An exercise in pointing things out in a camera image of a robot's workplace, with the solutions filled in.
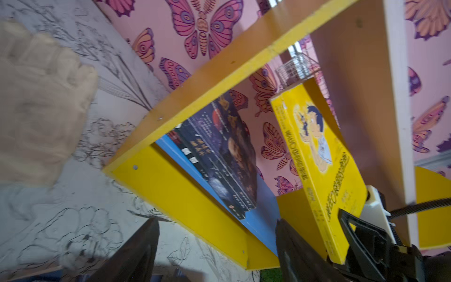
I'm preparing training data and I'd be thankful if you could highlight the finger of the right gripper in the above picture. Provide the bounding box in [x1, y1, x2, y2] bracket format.
[337, 209, 392, 271]

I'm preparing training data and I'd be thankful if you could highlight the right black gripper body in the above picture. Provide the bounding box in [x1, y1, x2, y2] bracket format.
[360, 185, 451, 282]

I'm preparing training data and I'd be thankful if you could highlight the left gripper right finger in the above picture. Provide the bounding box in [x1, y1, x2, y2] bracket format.
[276, 219, 346, 282]

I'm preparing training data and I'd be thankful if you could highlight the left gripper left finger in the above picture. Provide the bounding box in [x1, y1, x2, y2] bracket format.
[88, 219, 160, 282]

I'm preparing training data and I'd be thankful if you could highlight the yellow cartoon book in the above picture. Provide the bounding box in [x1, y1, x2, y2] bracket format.
[271, 79, 368, 264]

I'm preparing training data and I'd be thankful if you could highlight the purple old man book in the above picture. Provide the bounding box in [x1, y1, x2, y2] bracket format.
[187, 92, 258, 211]
[175, 119, 253, 216]

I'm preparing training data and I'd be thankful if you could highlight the black wolf cover book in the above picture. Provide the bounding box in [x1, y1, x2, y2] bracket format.
[167, 129, 245, 220]

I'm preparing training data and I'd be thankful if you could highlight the green artificial grass mat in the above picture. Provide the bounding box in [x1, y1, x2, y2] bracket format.
[260, 268, 284, 282]

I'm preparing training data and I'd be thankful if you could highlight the dark blue thread-bound book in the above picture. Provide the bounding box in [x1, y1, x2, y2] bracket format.
[8, 267, 64, 282]

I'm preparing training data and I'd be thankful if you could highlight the yellow pink blue bookshelf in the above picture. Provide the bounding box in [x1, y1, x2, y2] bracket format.
[97, 1, 451, 270]

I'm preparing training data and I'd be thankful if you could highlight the beige work glove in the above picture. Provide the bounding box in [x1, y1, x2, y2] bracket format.
[1, 20, 99, 187]

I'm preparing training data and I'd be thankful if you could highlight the white wire basket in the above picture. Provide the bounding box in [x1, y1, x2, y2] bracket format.
[276, 53, 330, 99]

